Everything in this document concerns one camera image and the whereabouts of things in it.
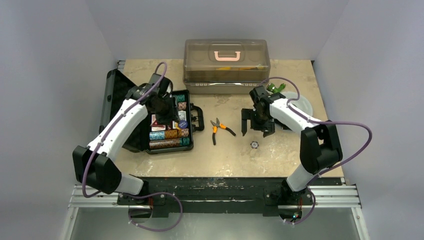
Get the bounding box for blue playing card deck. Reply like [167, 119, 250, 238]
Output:
[178, 110, 187, 121]

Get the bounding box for blue small blind button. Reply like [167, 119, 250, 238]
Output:
[177, 120, 189, 130]

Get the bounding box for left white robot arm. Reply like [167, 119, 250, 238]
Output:
[72, 73, 179, 205]

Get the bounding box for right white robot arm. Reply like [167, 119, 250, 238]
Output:
[241, 86, 343, 204]

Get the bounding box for grey poker chip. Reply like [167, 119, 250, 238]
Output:
[250, 141, 259, 149]

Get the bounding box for red playing card deck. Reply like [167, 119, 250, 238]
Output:
[150, 114, 167, 132]

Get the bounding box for top chip row purple green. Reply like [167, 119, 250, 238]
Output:
[174, 94, 186, 103]

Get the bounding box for black poker chip case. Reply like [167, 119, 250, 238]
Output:
[98, 69, 205, 154]

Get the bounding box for orange black pliers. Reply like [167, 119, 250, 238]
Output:
[210, 118, 237, 146]

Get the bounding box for bottom chip row brown green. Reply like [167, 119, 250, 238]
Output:
[149, 137, 191, 150]

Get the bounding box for green toy figure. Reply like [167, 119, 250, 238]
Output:
[266, 83, 286, 94]

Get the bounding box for white filament spool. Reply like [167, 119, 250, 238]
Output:
[275, 91, 313, 130]

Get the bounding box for translucent brown storage box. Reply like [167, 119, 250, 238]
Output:
[183, 39, 271, 95]

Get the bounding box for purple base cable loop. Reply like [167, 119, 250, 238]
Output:
[128, 192, 185, 233]

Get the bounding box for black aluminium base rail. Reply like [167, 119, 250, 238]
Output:
[67, 176, 362, 220]

